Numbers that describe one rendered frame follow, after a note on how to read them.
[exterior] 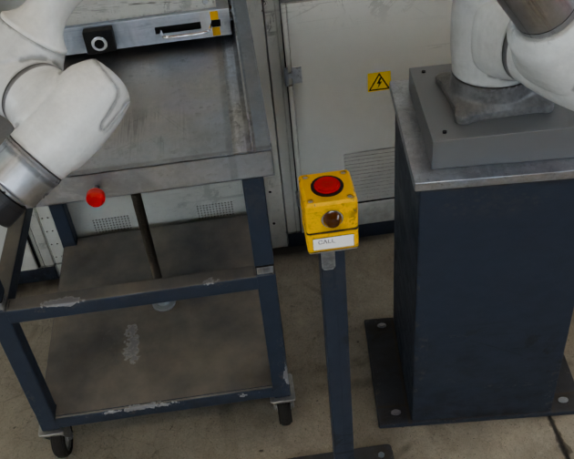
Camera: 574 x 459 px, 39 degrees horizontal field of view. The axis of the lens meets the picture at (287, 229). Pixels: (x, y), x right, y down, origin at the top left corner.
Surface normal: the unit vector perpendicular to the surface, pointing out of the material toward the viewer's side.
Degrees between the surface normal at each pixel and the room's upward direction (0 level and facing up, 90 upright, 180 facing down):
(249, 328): 0
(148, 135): 0
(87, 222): 90
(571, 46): 75
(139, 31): 90
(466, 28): 88
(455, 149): 90
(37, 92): 27
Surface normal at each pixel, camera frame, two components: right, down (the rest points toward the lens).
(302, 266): -0.08, -0.75
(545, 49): -0.57, 0.45
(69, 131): 0.38, 0.28
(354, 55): 0.11, 0.65
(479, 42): -0.83, 0.42
